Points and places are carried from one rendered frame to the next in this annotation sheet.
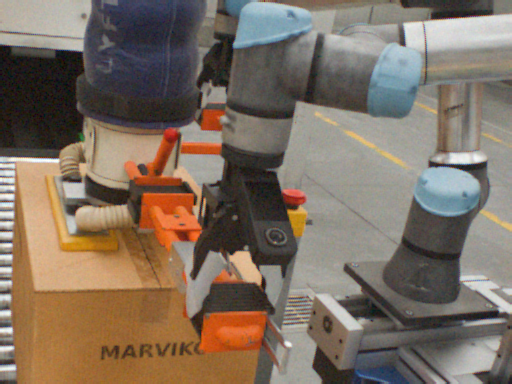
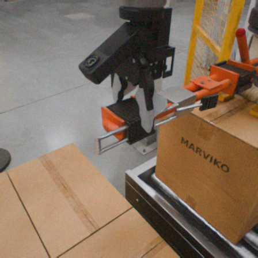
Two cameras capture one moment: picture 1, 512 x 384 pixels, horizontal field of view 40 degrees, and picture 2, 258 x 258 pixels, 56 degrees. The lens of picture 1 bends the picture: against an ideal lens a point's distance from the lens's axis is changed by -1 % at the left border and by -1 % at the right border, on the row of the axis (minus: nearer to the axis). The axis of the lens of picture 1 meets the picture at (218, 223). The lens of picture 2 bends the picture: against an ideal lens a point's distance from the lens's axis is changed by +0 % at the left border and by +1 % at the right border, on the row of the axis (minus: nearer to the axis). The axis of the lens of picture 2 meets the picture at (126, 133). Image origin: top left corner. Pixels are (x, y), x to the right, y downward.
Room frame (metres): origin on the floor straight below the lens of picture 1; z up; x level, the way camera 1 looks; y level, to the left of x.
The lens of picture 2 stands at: (0.62, -0.42, 1.49)
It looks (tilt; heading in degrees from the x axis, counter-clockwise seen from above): 37 degrees down; 74
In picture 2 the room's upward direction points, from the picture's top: straight up
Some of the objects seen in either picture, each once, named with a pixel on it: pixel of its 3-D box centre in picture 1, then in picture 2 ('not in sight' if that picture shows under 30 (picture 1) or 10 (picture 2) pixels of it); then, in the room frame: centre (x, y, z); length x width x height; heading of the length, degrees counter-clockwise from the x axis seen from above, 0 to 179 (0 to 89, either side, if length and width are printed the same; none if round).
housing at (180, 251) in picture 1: (196, 266); (175, 101); (0.87, 0.02, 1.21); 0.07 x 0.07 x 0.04; 21
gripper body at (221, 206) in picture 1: (242, 195); (143, 46); (0.77, -0.02, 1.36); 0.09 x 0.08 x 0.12; 21
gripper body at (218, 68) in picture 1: (226, 61); not in sight; (1.65, 0.04, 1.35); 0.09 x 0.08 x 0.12; 21
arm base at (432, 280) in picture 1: (426, 262); not in sight; (1.28, -0.42, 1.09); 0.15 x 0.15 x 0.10
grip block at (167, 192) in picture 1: (161, 202); (230, 76); (1.07, 0.10, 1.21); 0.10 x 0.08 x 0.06; 111
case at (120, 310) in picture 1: (117, 301); (246, 137); (1.30, 0.18, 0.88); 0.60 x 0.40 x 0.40; 21
